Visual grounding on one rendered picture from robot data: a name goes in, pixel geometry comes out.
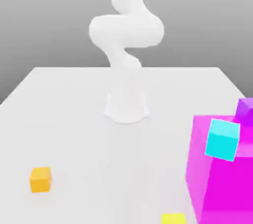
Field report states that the small cyan cube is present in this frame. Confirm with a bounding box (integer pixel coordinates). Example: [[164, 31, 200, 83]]
[[205, 118, 241, 162]]

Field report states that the small orange cube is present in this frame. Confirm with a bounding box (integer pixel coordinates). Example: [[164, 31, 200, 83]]
[[29, 166, 52, 193]]

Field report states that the small purple cube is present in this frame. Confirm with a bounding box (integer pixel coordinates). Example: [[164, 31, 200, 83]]
[[235, 97, 253, 127]]

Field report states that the small yellow cube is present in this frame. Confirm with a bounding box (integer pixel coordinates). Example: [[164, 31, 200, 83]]
[[161, 213, 187, 224]]

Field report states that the large magenta box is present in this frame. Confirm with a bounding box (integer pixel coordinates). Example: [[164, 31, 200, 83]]
[[185, 114, 253, 224]]

